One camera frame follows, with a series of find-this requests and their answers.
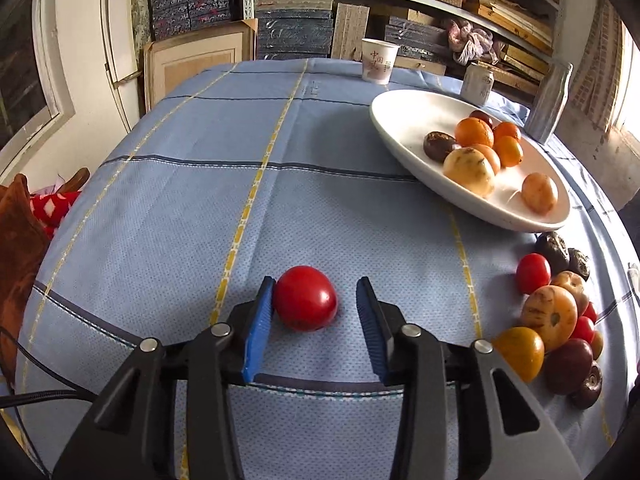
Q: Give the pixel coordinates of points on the tan passion fruit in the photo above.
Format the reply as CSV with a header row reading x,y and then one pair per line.
x,y
572,285

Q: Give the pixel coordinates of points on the white plate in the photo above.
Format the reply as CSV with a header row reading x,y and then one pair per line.
x,y
410,115

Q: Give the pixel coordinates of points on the small orange kumquat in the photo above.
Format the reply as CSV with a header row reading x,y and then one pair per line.
x,y
510,152

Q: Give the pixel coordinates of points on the stack of dark grey boxes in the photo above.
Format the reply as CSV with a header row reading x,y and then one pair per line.
x,y
415,35

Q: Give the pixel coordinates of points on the grey ribbed bottle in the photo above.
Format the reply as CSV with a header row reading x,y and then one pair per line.
x,y
547,105

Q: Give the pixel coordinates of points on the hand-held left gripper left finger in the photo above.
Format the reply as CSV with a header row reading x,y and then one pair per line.
x,y
260,335

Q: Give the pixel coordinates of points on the stack of wooden boxes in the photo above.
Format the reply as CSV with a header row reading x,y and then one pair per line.
x,y
520,60

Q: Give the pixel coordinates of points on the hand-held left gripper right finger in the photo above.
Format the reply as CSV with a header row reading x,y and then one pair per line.
x,y
372,335

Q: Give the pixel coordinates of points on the dark purple mangosteen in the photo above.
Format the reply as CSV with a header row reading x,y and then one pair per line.
x,y
439,146
587,387
579,264
551,250

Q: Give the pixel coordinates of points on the green marbled board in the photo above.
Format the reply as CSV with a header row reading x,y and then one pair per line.
x,y
140,10

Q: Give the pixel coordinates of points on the orange tangerine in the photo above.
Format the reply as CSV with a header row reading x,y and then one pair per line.
x,y
507,130

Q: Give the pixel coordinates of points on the orange-yellow round fruit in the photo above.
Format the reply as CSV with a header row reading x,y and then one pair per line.
x,y
519,354

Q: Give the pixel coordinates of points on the upright tan woven box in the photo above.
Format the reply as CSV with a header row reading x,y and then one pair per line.
x,y
350,30

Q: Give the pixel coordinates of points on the red cherry tomato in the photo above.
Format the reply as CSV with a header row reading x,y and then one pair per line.
x,y
305,299
591,312
532,274
583,330

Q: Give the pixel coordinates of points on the stack of grey script boxes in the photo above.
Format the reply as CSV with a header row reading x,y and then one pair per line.
x,y
295,27

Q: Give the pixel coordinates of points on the large yellow passion fruit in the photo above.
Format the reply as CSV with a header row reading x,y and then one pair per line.
x,y
547,317

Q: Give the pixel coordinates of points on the pink plastic bag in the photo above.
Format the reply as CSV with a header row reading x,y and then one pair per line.
x,y
470,40

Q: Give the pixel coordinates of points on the white paper cup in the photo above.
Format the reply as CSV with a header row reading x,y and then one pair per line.
x,y
379,62

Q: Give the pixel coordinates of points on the wooden cabinet panel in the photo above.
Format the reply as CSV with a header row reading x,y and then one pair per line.
x,y
200,65

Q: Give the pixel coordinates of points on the stack of blue floral boxes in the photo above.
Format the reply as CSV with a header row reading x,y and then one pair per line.
x,y
190,10

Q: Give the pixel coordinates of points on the small yellow round fruit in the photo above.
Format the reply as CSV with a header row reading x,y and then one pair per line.
x,y
597,345

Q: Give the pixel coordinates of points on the white drink can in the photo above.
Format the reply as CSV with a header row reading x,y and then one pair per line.
x,y
477,85

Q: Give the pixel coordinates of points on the brown plush toy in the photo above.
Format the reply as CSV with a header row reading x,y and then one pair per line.
x,y
20,260

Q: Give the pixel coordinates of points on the bright white framed window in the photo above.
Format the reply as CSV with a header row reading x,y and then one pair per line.
x,y
630,85

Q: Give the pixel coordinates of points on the dark red plum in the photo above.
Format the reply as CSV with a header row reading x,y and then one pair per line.
x,y
481,117
567,366

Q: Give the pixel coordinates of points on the white plastic strip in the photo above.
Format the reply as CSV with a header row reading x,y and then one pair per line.
x,y
112,25

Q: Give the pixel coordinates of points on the orange tomato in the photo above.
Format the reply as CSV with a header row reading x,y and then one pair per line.
x,y
474,131

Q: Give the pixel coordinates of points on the red white patterned cloth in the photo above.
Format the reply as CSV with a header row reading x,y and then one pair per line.
x,y
50,207

